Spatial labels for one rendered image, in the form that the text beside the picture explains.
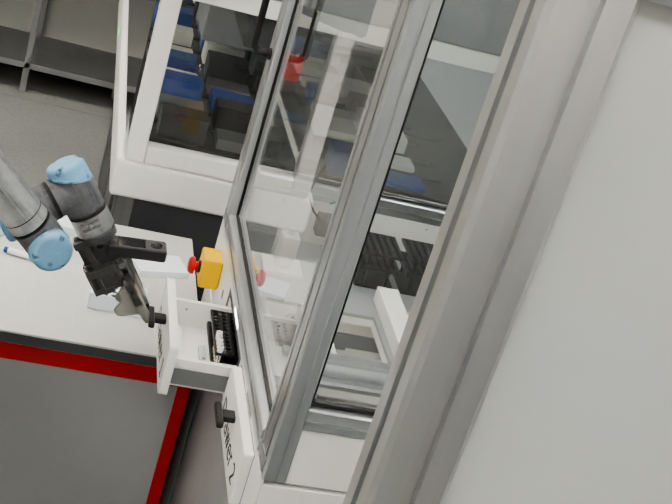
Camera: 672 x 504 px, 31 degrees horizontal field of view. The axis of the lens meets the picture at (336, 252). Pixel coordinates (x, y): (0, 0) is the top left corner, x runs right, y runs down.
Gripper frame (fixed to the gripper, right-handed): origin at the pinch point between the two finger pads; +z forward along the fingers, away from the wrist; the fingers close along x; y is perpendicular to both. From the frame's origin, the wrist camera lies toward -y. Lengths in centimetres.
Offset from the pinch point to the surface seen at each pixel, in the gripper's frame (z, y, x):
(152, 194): 10, 2, -80
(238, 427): 9.1, -13.0, 36.4
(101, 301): 6.8, 13.6, -25.4
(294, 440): 3, -24, 55
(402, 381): -77, -44, 166
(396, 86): -48, -57, 55
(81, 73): 55, 55, -369
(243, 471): 11.5, -12.3, 46.0
